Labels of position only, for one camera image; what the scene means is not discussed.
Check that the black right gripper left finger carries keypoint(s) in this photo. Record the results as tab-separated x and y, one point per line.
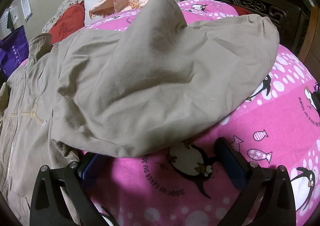
48	206

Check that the orange fringed cloth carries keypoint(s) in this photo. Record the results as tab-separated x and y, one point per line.
106	8

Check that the red heart cushion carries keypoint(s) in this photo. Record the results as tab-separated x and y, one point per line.
69	22

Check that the purple shopping bag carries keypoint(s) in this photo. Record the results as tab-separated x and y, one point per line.
14	50

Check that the white pillow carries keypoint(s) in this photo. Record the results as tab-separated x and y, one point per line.
87	4

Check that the pink penguin print blanket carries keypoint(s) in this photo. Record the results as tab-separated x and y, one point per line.
184	184

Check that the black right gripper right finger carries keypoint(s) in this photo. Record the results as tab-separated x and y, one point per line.
277	206

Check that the beige khaki jacket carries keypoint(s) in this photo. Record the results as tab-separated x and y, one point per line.
126	93

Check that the white wall calendar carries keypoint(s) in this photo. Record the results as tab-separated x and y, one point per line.
26	9

